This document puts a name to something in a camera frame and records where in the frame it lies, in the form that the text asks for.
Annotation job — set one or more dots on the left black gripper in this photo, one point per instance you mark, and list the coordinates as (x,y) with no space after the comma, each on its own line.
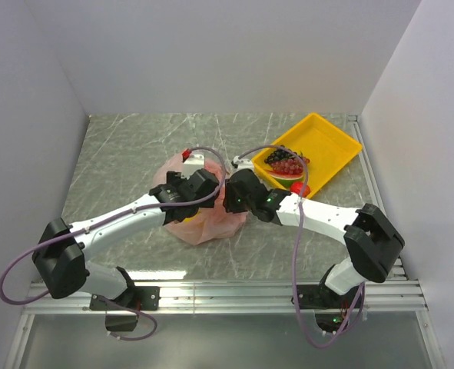
(175,179)

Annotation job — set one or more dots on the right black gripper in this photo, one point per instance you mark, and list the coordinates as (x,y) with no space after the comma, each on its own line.
(228,203)

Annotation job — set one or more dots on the pink plastic bag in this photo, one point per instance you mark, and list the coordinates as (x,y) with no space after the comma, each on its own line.
(210,223)

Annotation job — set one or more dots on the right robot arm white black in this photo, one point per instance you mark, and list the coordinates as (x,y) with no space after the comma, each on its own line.
(372,242)

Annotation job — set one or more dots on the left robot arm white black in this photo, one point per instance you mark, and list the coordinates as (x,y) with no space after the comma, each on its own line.
(65,259)

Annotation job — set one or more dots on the watermelon slice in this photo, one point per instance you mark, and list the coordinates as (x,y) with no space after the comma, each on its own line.
(280,180)

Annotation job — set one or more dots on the dark purple grape bunch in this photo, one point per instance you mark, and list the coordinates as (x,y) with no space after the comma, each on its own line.
(279,154)

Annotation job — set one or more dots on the red strawberry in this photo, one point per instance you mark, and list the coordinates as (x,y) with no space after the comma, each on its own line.
(299,188)

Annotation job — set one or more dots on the red grape bunch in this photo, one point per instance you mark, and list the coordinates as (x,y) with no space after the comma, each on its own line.
(287,167)

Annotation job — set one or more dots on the yellow plastic tray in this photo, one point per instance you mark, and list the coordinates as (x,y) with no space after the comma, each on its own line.
(326,147)

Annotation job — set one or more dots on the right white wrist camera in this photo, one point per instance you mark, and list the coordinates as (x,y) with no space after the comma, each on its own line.
(238,164)

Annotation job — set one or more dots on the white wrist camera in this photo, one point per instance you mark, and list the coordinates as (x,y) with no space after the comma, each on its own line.
(238,164)
(191,161)

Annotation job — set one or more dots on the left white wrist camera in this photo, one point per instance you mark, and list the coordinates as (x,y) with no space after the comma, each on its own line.
(191,161)

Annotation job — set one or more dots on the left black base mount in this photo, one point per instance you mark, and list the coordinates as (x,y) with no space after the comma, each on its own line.
(124,313)

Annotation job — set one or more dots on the aluminium rail frame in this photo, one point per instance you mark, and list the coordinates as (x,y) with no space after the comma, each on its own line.
(224,304)

